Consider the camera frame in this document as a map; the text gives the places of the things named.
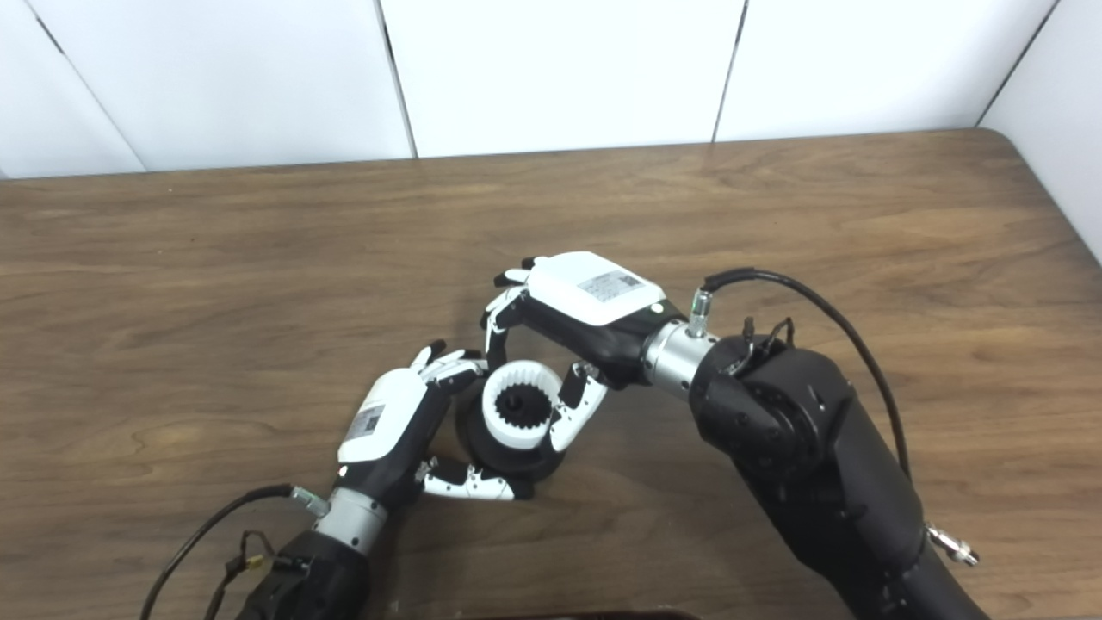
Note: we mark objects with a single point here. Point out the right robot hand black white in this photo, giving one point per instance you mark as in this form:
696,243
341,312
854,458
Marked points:
585,301

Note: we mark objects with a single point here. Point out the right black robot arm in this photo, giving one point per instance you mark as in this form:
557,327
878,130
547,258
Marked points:
801,456

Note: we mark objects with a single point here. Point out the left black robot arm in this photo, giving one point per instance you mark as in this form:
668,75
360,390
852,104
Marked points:
310,568

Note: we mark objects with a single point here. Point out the round black part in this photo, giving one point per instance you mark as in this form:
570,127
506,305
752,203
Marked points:
508,461

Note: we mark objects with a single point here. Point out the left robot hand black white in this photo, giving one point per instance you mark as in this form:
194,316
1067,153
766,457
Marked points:
387,430

